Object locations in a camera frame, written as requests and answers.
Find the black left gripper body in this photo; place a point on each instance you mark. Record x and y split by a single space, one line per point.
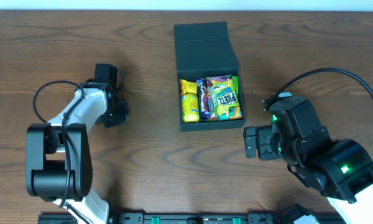
119 114

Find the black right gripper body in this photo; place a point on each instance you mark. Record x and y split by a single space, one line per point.
264 143

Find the green Pretz snack packet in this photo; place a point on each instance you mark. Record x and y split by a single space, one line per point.
225 96

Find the yellow candy tube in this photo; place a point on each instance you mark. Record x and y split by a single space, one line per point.
190 110

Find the small yellow candy wrapper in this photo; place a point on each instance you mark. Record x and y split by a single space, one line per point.
188 87

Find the blue Dairy Milk chocolate bar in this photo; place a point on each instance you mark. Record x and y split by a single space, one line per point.
203 99

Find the blue Eclipse mints tin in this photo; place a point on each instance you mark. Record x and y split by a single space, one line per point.
124 112

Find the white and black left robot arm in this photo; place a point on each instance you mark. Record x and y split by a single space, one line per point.
58 160

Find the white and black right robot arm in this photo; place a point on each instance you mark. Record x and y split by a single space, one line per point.
340 170

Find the Haribo gummy worms bag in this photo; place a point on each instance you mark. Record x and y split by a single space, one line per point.
213 105

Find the black open gift box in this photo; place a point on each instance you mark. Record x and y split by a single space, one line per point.
204 50

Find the black mounting rail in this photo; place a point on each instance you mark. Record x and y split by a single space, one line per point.
293 214

